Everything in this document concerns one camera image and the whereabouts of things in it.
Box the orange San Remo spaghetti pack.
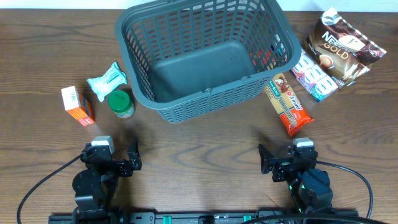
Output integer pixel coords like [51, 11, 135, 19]
[264, 73, 314, 136]

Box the green lid glass jar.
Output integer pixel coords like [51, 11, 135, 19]
[108, 90, 135, 118]

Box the orange and white carton box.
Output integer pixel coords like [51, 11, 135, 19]
[61, 86, 95, 126]

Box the Kleenex tissue multipack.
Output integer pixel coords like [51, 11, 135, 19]
[290, 49, 338, 102]

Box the grey plastic shopping basket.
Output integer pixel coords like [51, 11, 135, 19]
[114, 0, 301, 123]

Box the brown Nescafe Gold coffee bag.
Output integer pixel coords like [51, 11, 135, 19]
[303, 7, 386, 89]

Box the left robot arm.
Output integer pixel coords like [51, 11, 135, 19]
[72, 136, 142, 224]

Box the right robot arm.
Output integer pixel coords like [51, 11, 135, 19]
[258, 139, 333, 213]

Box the teal wet wipes packet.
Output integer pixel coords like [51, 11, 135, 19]
[87, 62, 127, 102]

